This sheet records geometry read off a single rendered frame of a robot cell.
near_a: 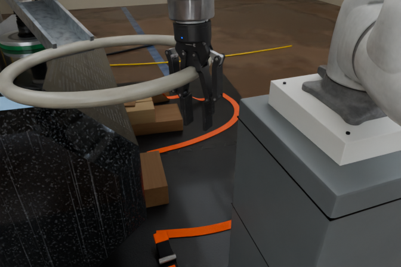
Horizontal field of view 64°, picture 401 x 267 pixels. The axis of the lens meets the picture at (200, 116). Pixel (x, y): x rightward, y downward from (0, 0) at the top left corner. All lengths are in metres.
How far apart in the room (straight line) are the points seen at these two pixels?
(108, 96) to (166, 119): 1.58
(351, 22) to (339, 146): 0.23
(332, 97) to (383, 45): 0.25
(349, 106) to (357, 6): 0.20
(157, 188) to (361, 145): 1.09
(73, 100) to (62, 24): 0.60
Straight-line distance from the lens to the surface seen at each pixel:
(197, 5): 0.60
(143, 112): 2.09
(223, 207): 1.64
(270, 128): 0.76
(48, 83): 1.02
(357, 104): 0.74
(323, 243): 0.71
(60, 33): 1.12
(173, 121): 2.14
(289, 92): 0.79
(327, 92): 0.77
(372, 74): 0.56
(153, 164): 1.71
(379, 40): 0.55
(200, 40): 0.62
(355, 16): 0.68
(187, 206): 1.64
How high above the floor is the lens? 1.20
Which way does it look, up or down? 30 degrees down
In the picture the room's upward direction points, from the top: straight up
